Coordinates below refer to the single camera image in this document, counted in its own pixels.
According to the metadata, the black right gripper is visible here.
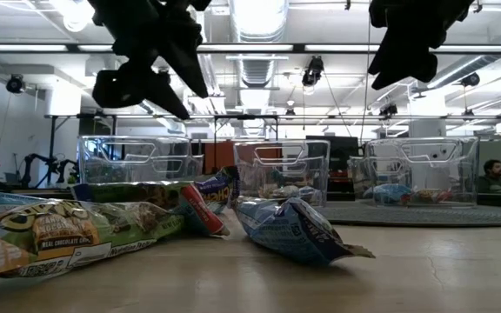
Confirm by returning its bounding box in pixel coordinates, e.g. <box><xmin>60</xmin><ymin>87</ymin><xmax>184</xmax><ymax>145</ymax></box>
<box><xmin>367</xmin><ymin>0</ymin><xmax>476</xmax><ymax>91</ymax></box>

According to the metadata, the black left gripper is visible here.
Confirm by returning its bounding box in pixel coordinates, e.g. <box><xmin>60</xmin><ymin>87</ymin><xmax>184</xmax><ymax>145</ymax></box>
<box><xmin>87</xmin><ymin>0</ymin><xmax>212</xmax><ymax>121</ymax></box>

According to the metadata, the green and red granola bar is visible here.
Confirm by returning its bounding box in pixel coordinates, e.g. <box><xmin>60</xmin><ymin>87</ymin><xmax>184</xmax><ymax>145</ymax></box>
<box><xmin>70</xmin><ymin>180</ymin><xmax>230</xmax><ymax>238</ymax></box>

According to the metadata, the blue and purple granola bar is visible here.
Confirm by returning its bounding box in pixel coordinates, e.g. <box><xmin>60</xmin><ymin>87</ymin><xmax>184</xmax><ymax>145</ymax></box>
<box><xmin>232</xmin><ymin>195</ymin><xmax>377</xmax><ymax>268</ymax></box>

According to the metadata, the orange cabinet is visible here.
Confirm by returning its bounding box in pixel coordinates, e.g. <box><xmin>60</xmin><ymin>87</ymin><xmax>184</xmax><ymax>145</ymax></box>
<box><xmin>202</xmin><ymin>141</ymin><xmax>283</xmax><ymax>174</ymax></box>

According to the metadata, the clear plastic bin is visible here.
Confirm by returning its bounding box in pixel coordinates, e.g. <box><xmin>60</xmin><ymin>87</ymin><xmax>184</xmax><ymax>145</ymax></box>
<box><xmin>349</xmin><ymin>137</ymin><xmax>481</xmax><ymax>208</ymax></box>
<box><xmin>78</xmin><ymin>135</ymin><xmax>204</xmax><ymax>186</ymax></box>
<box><xmin>232</xmin><ymin>139</ymin><xmax>331</xmax><ymax>208</ymax></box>

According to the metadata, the black monitor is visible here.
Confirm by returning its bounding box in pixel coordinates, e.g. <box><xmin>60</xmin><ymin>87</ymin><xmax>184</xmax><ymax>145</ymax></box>
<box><xmin>305</xmin><ymin>135</ymin><xmax>359</xmax><ymax>173</ymax></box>

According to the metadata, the person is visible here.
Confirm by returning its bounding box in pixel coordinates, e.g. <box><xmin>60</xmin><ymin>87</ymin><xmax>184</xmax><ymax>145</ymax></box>
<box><xmin>476</xmin><ymin>159</ymin><xmax>501</xmax><ymax>195</ymax></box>

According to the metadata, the grey round mat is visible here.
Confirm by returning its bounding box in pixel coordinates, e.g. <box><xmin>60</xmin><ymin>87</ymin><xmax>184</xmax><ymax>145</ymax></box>
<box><xmin>315</xmin><ymin>200</ymin><xmax>501</xmax><ymax>228</ymax></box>

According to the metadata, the black ceiling camera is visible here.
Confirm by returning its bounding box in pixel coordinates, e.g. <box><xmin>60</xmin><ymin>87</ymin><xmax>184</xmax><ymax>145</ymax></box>
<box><xmin>459</xmin><ymin>72</ymin><xmax>481</xmax><ymax>88</ymax></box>
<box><xmin>301</xmin><ymin>56</ymin><xmax>325</xmax><ymax>88</ymax></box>
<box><xmin>5</xmin><ymin>74</ymin><xmax>25</xmax><ymax>95</ymax></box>

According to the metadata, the background black frame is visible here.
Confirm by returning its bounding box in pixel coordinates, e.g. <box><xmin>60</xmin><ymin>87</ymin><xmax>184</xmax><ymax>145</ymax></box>
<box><xmin>43</xmin><ymin>112</ymin><xmax>501</xmax><ymax>175</ymax></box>

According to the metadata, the round ventilation duct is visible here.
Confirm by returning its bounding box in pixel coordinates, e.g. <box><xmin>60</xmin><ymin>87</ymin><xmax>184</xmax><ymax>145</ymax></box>
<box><xmin>228</xmin><ymin>0</ymin><xmax>291</xmax><ymax>88</ymax></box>

